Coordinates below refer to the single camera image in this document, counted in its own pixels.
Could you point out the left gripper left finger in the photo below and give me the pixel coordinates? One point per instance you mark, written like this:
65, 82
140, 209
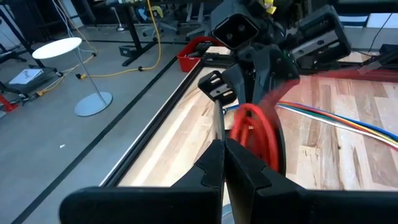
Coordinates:
140, 205

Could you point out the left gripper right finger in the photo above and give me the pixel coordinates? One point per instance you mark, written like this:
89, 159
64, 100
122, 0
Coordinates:
311, 208

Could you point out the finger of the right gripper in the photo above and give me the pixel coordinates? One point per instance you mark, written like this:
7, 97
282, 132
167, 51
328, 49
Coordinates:
239, 81
276, 71

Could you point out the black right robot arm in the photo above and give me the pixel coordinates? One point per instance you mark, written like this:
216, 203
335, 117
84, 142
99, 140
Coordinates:
295, 15

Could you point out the red plastic crate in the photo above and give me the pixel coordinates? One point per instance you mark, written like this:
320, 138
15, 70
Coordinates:
188, 63

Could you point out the grey office chair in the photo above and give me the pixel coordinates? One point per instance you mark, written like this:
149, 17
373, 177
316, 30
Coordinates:
161, 26

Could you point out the white paper stack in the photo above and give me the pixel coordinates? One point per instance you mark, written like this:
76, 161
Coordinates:
26, 76

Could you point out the round metal stand base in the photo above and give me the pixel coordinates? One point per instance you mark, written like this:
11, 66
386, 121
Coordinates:
56, 48

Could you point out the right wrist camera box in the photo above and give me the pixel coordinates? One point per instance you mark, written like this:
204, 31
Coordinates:
234, 31

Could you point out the black metal table frame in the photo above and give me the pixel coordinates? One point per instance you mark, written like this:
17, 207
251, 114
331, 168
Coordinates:
155, 124

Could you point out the black desk frame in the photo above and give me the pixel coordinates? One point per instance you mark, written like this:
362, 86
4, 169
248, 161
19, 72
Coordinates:
133, 37

